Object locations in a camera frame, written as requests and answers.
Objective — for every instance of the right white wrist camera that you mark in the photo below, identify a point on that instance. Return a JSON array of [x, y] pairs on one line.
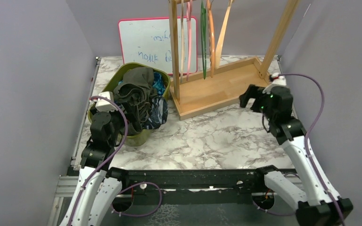
[[276, 79]]

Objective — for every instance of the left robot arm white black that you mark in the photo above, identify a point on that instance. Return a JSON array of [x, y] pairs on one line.
[[98, 183]]

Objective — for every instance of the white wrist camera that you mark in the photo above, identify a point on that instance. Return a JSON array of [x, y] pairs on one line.
[[103, 105], [276, 79]]

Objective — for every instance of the beige wooden hanger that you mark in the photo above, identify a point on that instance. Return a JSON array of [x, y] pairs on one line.
[[220, 42]]

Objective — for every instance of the red framed whiteboard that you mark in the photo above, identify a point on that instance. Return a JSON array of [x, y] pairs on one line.
[[147, 41]]

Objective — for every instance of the dark blue patterned shorts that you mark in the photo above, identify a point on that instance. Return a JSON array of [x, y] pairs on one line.
[[158, 114]]

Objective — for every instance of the blue leaf print shorts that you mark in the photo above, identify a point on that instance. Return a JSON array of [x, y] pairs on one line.
[[159, 84]]

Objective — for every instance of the wooden clothes rack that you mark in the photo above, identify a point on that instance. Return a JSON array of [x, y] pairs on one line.
[[198, 96]]

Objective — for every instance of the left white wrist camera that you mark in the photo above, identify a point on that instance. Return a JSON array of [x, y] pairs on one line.
[[103, 105]]

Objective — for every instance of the green plastic hanger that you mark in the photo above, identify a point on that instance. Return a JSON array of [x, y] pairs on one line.
[[203, 25]]

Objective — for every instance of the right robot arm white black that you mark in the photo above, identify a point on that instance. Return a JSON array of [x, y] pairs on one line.
[[318, 203]]

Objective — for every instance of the light wooden hanger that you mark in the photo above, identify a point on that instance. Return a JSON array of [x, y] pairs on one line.
[[182, 42]]

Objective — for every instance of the orange wooden hanger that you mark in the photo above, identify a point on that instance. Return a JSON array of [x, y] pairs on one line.
[[211, 37]]

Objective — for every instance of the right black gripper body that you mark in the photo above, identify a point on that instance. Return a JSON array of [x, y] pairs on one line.
[[268, 112]]

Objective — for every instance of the dark olive shorts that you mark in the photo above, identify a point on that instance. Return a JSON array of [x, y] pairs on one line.
[[136, 106]]

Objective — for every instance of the pink plastic hanger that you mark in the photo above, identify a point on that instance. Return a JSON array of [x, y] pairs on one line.
[[189, 15]]

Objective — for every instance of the black metal base rail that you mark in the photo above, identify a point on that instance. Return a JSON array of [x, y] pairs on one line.
[[194, 198]]

